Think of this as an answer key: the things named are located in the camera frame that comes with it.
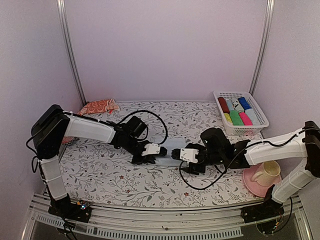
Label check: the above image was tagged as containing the green rolled towel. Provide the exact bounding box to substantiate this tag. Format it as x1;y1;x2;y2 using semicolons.
229;110;244;126

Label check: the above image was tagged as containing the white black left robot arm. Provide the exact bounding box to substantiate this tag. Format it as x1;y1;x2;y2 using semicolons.
27;104;162;217

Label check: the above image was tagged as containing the pink saucer plate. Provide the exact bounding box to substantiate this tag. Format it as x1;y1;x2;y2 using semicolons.
242;164;282;198

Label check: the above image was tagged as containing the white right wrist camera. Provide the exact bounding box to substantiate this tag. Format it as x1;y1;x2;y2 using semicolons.
171;148;199;164

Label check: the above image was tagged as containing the white perforated plastic basket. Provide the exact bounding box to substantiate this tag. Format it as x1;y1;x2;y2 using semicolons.
213;91;269;136

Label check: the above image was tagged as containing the left aluminium frame post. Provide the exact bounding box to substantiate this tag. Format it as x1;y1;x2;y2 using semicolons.
56;0;87;106

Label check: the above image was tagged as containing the yellow rolled towel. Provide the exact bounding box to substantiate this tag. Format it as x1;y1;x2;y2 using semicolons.
223;113;233;125

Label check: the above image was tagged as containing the aluminium front rail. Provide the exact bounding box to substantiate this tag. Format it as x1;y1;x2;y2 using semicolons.
21;194;313;240

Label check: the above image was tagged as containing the black left camera cable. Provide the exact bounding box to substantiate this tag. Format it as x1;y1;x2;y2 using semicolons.
117;109;169;147

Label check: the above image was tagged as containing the panda print rolled towel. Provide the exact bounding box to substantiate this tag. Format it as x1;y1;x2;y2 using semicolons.
231;98;245;113

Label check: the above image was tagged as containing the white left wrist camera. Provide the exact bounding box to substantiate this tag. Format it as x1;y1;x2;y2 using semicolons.
141;143;168;157

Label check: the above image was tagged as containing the pale blue rolled towel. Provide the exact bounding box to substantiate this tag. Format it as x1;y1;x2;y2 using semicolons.
245;108;261;126

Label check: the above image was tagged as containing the light blue rolled towel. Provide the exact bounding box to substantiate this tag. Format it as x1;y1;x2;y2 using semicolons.
225;99;235;112

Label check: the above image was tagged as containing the aluminium frame post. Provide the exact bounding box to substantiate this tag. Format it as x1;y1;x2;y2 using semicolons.
249;0;275;95
56;0;87;106

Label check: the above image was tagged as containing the dark red rolled towel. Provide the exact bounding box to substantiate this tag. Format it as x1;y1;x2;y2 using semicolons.
217;97;230;114

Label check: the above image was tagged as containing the black camera cable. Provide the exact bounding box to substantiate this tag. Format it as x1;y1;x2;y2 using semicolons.
117;109;169;147
178;127;320;191

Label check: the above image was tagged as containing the light blue terry towel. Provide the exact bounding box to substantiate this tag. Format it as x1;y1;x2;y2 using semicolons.
153;138;191;169

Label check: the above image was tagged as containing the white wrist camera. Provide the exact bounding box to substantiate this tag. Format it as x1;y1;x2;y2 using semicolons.
171;148;199;164
141;143;168;157

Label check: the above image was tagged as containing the right aluminium frame post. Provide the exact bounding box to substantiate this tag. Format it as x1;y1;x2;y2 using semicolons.
249;0;275;95

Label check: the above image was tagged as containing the floral table cover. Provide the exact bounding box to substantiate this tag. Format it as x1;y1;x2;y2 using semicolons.
60;102;259;208

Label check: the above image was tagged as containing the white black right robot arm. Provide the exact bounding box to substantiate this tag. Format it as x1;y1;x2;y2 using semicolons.
177;121;320;218

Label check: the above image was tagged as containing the cream ceramic mug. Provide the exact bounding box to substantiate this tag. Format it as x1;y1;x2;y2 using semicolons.
251;160;281;187

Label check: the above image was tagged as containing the pink rolled towel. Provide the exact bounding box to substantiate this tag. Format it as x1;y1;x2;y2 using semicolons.
239;112;253;126

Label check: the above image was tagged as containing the orange patterned towel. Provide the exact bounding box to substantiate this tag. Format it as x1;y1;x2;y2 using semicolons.
77;98;120;116

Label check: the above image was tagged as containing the dark blue rolled towel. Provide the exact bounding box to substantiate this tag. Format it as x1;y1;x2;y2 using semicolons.
238;97;252;111

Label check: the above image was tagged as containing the black right camera cable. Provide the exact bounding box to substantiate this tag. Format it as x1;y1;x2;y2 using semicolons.
178;127;320;191

